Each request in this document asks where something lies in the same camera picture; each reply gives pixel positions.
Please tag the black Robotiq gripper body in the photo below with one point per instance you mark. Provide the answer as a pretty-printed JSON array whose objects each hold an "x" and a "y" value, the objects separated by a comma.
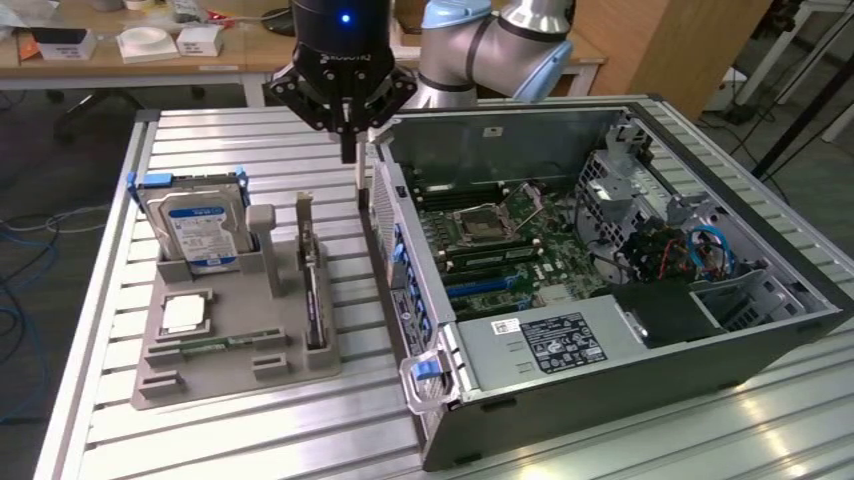
[{"x": 343, "y": 35}]

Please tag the Nvidia graphics card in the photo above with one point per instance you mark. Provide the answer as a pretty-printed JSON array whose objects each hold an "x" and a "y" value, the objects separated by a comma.
[{"x": 313, "y": 300}]

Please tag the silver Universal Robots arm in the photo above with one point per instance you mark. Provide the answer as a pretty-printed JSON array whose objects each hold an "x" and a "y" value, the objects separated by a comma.
[{"x": 454, "y": 55}]

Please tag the black round lamp base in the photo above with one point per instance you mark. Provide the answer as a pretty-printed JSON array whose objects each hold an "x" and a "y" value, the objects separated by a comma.
[{"x": 276, "y": 22}]

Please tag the plain white box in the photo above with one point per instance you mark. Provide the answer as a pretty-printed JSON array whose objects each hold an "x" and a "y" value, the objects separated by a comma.
[{"x": 200, "y": 42}]

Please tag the grey packet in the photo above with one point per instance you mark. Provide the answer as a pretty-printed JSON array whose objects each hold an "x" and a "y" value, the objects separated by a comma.
[{"x": 181, "y": 10}]

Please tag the white square dish holder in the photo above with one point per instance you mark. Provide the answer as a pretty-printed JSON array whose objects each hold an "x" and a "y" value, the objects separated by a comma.
[{"x": 143, "y": 50}]

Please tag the metal socket cover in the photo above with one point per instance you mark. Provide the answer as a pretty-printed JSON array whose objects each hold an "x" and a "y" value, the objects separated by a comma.
[{"x": 527, "y": 200}]

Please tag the CPU socket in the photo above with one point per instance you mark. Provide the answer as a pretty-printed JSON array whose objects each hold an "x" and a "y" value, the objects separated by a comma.
[{"x": 483, "y": 225}]

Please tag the wooden desk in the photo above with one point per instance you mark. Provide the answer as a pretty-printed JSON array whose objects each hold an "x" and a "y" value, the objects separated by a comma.
[{"x": 100, "y": 67}]

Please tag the black chair base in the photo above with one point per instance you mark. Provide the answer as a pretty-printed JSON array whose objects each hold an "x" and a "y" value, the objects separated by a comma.
[{"x": 80, "y": 107}]

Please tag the white box with black lid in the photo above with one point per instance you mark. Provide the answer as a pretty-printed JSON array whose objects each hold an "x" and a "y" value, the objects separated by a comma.
[{"x": 67, "y": 50}]

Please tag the RAM stick with white label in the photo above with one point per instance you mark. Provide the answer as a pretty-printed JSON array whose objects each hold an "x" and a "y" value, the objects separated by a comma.
[{"x": 494, "y": 257}]

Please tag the perforated metal drive cage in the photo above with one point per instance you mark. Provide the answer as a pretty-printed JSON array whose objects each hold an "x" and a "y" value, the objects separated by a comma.
[{"x": 607, "y": 190}]

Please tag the blue expansion slot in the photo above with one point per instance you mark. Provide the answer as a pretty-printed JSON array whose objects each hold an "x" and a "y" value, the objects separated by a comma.
[{"x": 476, "y": 287}]

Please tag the orange card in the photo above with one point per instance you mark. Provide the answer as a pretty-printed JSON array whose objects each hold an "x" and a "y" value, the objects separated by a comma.
[{"x": 28, "y": 50}]

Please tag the wooden cabinet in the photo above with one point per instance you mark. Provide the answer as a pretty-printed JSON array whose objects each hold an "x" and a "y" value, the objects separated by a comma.
[{"x": 667, "y": 50}]

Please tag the green motherboard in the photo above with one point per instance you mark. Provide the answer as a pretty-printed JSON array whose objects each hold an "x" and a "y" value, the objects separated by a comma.
[{"x": 554, "y": 270}]

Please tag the clear plastic bag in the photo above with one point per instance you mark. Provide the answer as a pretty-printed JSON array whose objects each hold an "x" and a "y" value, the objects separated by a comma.
[{"x": 27, "y": 12}]

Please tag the silver chipset heatsink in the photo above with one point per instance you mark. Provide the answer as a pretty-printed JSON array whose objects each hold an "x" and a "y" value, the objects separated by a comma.
[{"x": 554, "y": 296}]

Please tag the silver CPU chip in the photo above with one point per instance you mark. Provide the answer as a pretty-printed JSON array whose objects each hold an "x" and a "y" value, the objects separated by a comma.
[{"x": 183, "y": 315}]

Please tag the small white floor box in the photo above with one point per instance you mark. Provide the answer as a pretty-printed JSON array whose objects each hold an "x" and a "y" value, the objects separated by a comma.
[{"x": 723, "y": 92}]

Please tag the green RAM stick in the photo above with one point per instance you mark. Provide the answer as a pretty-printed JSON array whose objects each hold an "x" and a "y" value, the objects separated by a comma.
[{"x": 213, "y": 345}]

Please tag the blue case release latch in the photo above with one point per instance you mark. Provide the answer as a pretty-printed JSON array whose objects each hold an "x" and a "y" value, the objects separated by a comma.
[{"x": 424, "y": 370}]

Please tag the grey printed parts rack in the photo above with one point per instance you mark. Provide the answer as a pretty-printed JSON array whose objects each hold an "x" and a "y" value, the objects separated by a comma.
[{"x": 233, "y": 380}]

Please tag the black stand leg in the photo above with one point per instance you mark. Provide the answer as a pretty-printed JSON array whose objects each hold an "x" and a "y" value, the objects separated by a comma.
[{"x": 794, "y": 125}]

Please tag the grey metal disk bay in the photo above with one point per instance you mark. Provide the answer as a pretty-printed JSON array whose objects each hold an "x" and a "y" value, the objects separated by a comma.
[{"x": 747, "y": 310}]

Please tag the black open PC case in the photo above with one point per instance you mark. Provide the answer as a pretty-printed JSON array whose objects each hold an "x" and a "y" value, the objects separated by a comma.
[{"x": 600, "y": 415}]

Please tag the beige post with black base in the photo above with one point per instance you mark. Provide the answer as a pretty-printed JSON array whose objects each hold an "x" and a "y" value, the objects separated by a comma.
[{"x": 360, "y": 175}]

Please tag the black chassis intrusion switch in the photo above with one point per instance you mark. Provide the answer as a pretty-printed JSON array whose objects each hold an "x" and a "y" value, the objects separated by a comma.
[{"x": 402, "y": 191}]

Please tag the hard disk with blue bracket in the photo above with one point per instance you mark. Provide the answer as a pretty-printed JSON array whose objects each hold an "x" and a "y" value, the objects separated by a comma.
[{"x": 200, "y": 230}]

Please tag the white table frame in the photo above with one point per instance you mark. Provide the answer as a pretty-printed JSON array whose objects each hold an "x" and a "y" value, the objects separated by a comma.
[{"x": 775, "y": 52}]

